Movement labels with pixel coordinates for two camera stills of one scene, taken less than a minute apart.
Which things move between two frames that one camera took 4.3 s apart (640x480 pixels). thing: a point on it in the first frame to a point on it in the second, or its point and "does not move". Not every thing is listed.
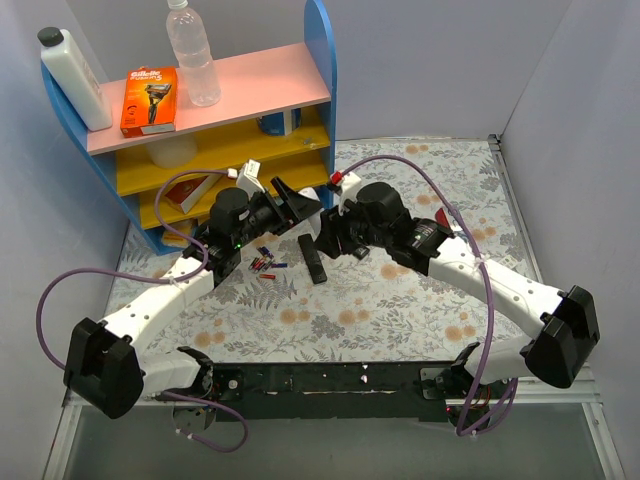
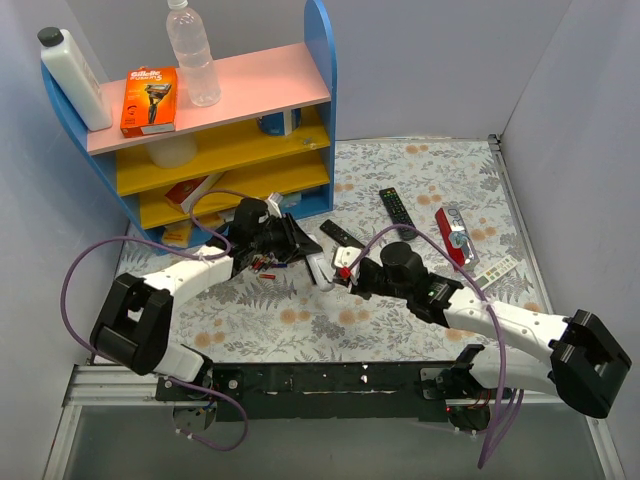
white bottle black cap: [75, 77] does not move
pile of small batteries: [265, 262] does not move
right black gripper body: [338, 234] to [362, 275]
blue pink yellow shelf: [277, 108] does not move
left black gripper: [280, 206] to [288, 236]
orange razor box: [149, 104] does not move
